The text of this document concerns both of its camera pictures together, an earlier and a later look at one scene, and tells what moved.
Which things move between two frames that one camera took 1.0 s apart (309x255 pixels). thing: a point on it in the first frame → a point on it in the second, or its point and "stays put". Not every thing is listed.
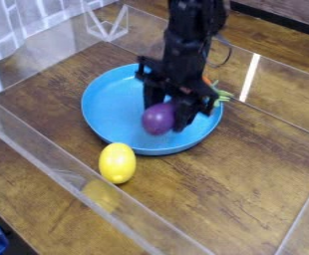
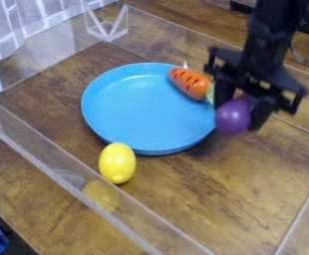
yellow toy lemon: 118,162 stays put
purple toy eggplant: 157,119 → 233,115
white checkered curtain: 13,19 stays put
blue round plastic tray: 113,106 stays put
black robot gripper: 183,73 → 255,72
